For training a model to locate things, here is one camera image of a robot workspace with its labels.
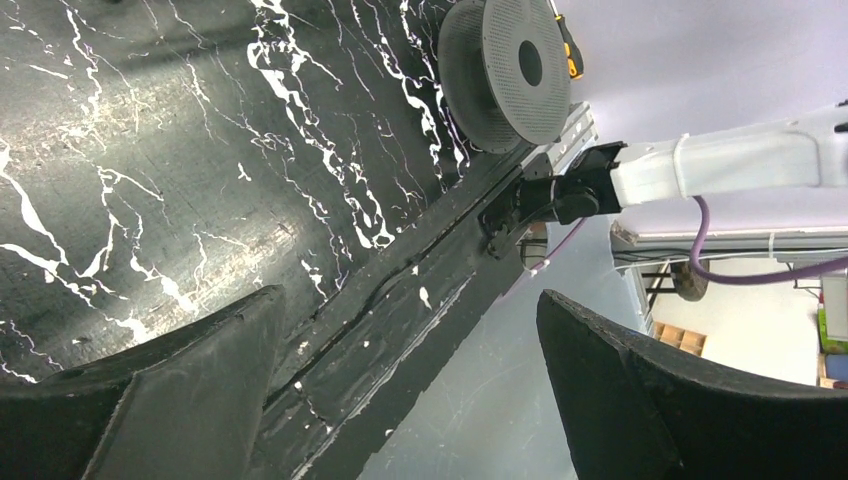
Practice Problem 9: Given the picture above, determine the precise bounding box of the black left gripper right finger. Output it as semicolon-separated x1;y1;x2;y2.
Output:
536;290;847;479

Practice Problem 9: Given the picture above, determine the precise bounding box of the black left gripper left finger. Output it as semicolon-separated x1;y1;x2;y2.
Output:
1;286;285;479

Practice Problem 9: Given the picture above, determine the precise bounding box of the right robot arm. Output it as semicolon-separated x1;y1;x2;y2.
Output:
479;102;847;258

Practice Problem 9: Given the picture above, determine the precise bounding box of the grey perforated filament spool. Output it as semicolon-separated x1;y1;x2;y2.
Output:
437;0;571;153

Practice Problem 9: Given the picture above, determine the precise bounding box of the aluminium frame rail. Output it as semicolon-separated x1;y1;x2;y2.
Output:
521;101;599;178

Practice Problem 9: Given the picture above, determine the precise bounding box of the yellow handled screwdriver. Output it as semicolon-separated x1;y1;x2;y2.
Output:
549;0;585;80

